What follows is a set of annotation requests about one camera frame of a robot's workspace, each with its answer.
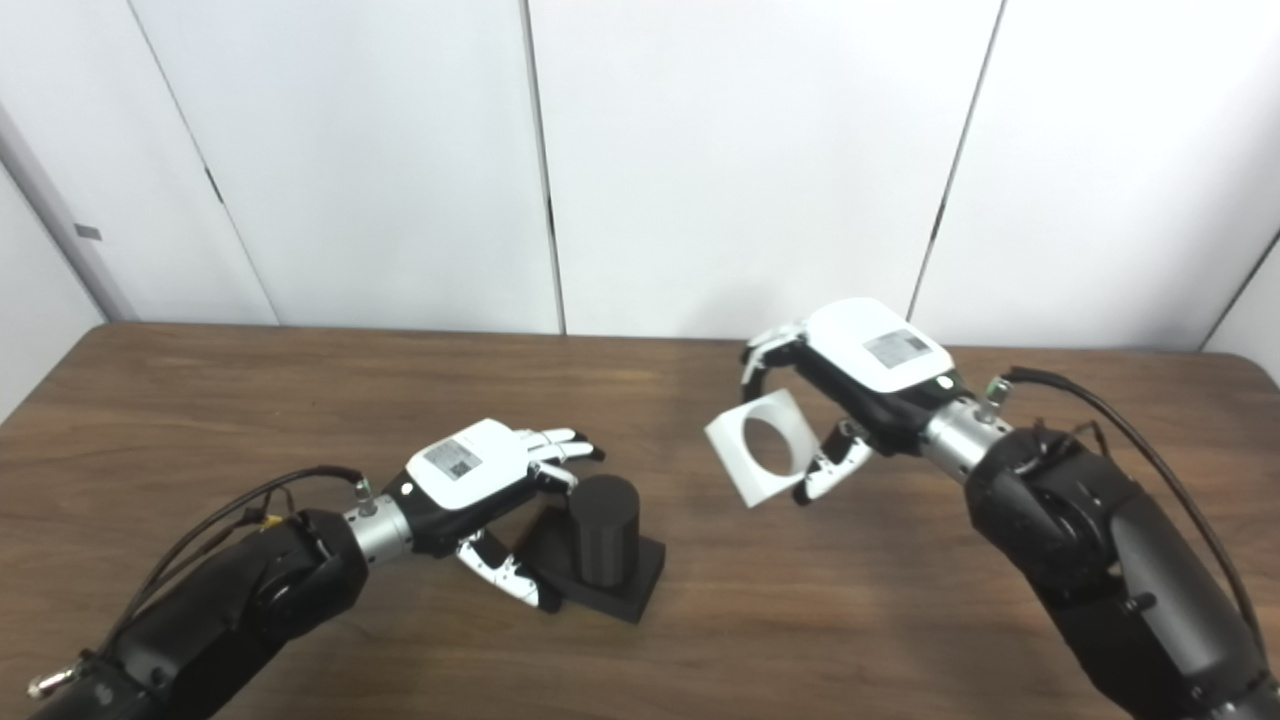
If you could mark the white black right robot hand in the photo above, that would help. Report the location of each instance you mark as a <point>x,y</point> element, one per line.
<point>870,350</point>

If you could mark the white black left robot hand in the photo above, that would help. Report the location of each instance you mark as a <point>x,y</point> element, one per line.
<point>465,470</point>

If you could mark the black peg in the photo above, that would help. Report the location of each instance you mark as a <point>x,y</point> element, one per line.
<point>605,530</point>

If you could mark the white square piece with hole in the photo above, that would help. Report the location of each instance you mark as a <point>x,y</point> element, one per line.
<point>730,450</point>

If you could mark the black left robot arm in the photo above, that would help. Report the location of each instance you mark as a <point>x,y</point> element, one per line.
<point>220,610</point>

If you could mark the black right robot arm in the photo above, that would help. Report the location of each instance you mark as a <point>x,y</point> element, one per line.
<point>1120,560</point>

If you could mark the small grey wall tag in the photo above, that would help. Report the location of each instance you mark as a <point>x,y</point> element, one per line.
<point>88,231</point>

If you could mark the grey wall corner post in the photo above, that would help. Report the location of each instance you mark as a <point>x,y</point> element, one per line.
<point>60,220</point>

